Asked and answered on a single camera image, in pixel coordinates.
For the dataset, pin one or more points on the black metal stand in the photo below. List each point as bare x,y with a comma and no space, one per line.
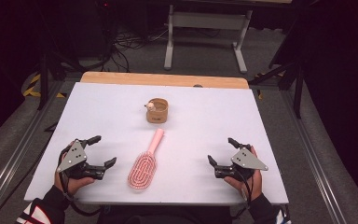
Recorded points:
45,81
297,90

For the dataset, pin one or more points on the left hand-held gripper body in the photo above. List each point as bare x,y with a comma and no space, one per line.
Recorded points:
73,157

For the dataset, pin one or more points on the aluminium floor rail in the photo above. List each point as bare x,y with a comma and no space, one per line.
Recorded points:
15,149
313,155

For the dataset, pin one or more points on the person's right hand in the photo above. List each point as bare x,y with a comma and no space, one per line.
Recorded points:
251,185

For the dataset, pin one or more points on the person's left hand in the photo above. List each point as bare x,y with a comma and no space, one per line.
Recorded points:
74,185

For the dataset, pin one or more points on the grey metal desk frame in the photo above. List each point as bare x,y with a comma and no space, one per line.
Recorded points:
208,21

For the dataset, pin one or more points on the white table cover board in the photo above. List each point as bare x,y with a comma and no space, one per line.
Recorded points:
192,124

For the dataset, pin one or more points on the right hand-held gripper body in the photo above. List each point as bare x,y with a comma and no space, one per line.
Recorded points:
248,161

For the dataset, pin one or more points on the wooden table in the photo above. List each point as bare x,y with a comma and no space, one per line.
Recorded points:
167,80

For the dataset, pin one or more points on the round wooden cup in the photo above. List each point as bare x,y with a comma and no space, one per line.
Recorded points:
157,113

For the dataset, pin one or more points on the pink hairbrush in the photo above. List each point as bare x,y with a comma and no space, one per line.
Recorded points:
143,168

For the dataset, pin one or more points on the yellow black hazard tape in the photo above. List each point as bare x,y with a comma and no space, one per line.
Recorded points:
32,87
258,93

